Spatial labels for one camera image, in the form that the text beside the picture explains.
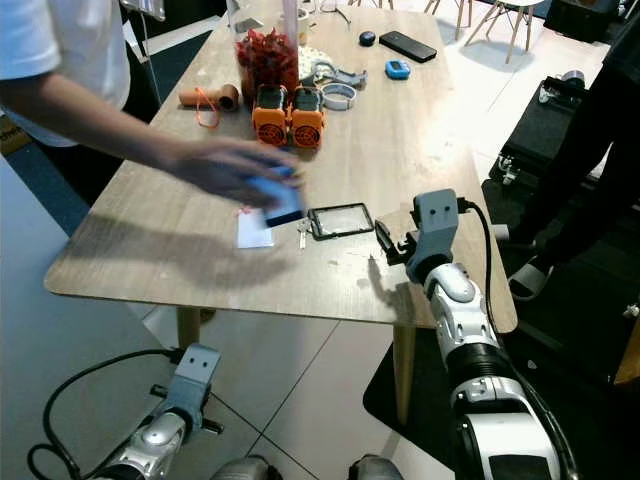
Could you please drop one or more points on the blue timer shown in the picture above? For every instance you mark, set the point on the blue timer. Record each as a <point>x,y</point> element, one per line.
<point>397,69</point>

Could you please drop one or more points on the person in black clothes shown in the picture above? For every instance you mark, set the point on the person in black clothes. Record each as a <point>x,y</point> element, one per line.
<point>585,150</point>

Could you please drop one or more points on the orange black device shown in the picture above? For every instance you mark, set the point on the orange black device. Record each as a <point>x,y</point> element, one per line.
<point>308,124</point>
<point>271,120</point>

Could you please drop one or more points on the grey metal tool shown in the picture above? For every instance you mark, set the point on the grey metal tool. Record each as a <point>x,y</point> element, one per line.
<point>350,75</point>

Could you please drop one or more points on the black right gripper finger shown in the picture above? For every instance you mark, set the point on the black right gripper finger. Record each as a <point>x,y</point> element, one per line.
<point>384,235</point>
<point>392,257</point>

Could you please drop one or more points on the blue card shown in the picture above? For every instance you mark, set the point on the blue card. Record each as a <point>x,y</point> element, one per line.
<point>282,202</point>

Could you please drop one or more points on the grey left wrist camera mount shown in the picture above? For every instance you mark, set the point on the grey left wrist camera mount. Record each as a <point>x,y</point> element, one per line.
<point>195,378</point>

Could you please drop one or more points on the black equipment case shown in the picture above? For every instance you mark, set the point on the black equipment case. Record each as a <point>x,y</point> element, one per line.
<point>545,130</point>

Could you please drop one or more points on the brown roll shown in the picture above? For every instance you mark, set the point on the brown roll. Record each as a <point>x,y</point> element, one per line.
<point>210,97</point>

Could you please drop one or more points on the white paper card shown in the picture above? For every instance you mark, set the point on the white paper card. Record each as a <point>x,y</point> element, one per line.
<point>255,233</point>

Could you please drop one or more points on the grey robot left leg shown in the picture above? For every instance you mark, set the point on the grey robot left leg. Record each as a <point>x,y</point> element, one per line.
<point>240,469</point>

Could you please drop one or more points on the black smartphone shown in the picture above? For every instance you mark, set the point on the black smartphone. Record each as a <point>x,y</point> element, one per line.
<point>408,46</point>

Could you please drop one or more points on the black framed card holder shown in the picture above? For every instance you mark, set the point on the black framed card holder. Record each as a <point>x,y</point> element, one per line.
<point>340,221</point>

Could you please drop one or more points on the small black round object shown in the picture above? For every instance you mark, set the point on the small black round object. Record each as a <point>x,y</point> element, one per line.
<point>367,38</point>

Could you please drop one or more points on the grey robot right leg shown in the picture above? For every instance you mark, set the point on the grey robot right leg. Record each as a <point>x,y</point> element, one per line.
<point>375,468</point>

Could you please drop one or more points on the black box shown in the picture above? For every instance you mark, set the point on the black box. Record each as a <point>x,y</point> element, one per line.
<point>582,17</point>

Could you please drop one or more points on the clear jar of red pieces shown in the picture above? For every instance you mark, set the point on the clear jar of red pieces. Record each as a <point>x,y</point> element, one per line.
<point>267,62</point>

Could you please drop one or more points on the person bare forearm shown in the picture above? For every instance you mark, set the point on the person bare forearm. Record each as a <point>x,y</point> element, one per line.
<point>100,125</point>

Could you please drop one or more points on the person in white t-shirt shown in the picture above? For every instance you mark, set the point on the person in white t-shirt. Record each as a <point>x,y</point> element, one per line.
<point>60,40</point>

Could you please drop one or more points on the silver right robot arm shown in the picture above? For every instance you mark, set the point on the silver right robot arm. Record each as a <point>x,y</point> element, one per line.
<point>462,305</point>

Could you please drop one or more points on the silver tape roll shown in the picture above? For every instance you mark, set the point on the silver tape roll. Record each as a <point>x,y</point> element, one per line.
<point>572,78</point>

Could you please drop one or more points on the dark floor mat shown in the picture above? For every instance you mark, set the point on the dark floor mat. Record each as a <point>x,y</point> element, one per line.
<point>175,65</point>

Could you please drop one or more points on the grey robot leg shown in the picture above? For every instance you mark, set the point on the grey robot leg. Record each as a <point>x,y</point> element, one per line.
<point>375,468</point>
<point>240,469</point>

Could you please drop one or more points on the person bare hand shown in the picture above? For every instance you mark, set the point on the person bare hand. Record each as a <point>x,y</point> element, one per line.
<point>225,165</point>

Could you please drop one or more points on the wooden legged chair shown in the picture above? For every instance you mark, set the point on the wooden legged chair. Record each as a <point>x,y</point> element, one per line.
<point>500,12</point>

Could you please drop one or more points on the wooden table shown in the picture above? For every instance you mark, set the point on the wooden table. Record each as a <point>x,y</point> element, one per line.
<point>400,150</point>

